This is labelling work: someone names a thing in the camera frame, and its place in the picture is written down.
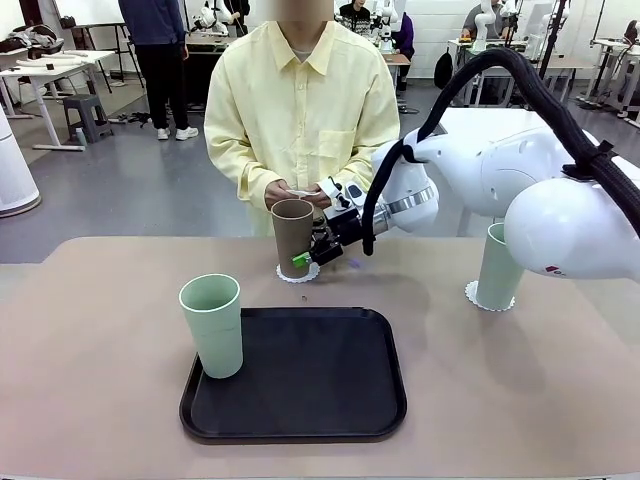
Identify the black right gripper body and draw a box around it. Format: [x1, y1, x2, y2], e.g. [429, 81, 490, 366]
[322, 208, 366, 248]

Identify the brown cup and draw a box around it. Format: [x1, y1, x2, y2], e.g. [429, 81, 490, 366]
[270, 198, 316, 279]

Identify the pale green cup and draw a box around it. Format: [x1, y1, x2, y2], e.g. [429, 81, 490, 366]
[474, 221, 527, 312]
[178, 272, 245, 380]

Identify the person's right forearm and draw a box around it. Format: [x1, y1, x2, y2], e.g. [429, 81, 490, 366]
[204, 143, 282, 202]

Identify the person's left forearm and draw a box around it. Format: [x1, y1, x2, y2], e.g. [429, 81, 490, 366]
[324, 143, 402, 202]

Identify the person's left hand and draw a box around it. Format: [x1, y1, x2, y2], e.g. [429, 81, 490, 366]
[298, 185, 334, 210]

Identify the person's right hand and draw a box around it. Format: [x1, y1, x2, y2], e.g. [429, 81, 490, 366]
[263, 179, 297, 212]

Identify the person in yellow shirt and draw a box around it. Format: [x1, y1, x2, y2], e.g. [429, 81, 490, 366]
[203, 20, 402, 238]

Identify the black plastic tray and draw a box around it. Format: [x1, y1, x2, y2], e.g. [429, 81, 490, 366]
[178, 306, 409, 445]

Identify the white rounded table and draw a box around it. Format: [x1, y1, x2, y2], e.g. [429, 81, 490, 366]
[433, 106, 640, 151]

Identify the black backpack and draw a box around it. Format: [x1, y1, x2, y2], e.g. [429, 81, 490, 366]
[433, 48, 454, 93]

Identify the seated person in patterned top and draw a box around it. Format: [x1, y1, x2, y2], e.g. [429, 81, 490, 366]
[338, 0, 375, 37]

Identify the standing person in blue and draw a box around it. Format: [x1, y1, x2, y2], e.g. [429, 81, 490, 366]
[117, 0, 200, 142]

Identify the seated person in grey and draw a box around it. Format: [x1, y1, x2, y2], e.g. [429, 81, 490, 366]
[461, 0, 507, 44]

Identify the grey plastic stool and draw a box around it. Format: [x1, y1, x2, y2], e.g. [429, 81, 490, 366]
[61, 93, 115, 144]

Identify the grey background desk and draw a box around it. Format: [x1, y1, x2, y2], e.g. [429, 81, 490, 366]
[446, 39, 577, 109]

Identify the black tripod stand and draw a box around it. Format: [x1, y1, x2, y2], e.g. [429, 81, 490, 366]
[524, 0, 572, 114]

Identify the white desk with clutter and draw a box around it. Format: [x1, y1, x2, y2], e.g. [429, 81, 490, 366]
[0, 48, 117, 153]

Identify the dark bag on desk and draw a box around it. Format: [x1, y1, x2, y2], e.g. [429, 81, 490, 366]
[0, 24, 65, 60]

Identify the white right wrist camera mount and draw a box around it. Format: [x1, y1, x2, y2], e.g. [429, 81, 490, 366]
[318, 175, 367, 210]

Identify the black braided cable sleeve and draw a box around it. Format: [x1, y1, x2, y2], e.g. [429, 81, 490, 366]
[360, 46, 640, 258]

